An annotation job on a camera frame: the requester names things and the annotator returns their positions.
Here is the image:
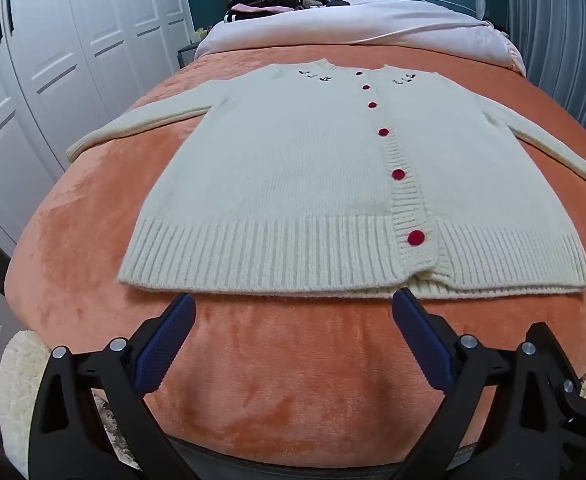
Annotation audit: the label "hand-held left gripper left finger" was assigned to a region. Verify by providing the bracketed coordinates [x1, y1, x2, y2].
[28, 292, 197, 480]

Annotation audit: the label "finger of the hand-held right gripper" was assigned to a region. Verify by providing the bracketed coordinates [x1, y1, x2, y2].
[527, 322, 586, 480]

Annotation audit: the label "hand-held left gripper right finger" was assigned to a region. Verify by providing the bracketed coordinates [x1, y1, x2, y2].
[392, 287, 558, 480]

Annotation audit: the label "cream knitted cardigan red buttons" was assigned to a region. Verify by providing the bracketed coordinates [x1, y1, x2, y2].
[67, 58, 586, 301]

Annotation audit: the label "orange plush blanket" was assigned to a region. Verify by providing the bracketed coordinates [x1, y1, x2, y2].
[4, 42, 586, 461]

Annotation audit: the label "dark bedside table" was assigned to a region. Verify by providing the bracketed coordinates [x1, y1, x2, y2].
[177, 42, 201, 68]

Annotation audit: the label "grey-blue curtain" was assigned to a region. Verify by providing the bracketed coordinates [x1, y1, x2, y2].
[505, 0, 586, 153]

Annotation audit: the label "white panelled wardrobe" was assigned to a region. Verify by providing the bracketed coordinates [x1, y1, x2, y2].
[0, 0, 196, 431]

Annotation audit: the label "white duvet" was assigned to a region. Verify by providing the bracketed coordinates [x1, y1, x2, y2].
[194, 0, 526, 77]

